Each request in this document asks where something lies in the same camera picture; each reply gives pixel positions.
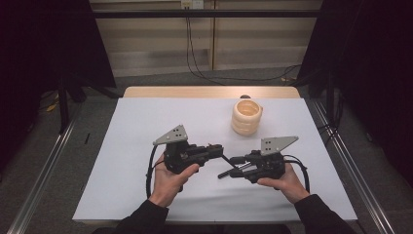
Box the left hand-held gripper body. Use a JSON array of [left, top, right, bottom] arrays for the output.
[[152, 124, 209, 176]]

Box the black makeup brush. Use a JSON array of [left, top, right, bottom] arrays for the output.
[[217, 161, 257, 180]]

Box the black curtain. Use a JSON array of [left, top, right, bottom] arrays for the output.
[[0, 0, 117, 174], [296, 0, 413, 188]]

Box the black horizontal bar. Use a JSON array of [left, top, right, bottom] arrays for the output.
[[92, 9, 322, 19]]

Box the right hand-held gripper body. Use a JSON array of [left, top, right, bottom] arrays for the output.
[[244, 136, 300, 185]]

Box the black metal stand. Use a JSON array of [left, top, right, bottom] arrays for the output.
[[56, 72, 123, 135], [325, 69, 337, 125]]

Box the person's right hand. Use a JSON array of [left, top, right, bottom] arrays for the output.
[[257, 162, 311, 205]]

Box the metal floor rail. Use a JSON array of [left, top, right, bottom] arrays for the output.
[[311, 98, 397, 234], [5, 103, 86, 234]]

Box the wall power outlet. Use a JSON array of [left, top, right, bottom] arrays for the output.
[[180, 0, 205, 10]]

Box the left hand-held gripper cable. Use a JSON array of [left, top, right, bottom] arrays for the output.
[[145, 144, 165, 200]]

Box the person's left hand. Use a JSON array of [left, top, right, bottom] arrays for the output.
[[149, 154, 201, 209]]

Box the black floor cable bundle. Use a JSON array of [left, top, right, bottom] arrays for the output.
[[318, 94, 345, 145]]

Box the white table sheet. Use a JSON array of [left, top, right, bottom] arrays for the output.
[[71, 97, 358, 225]]

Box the black wall cable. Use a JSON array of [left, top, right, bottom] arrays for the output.
[[185, 16, 228, 87], [187, 16, 303, 82]]

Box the cream ridged holder cup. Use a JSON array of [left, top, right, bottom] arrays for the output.
[[230, 98, 264, 137]]

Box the person's dark clothing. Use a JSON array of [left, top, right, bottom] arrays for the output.
[[92, 223, 291, 234]]

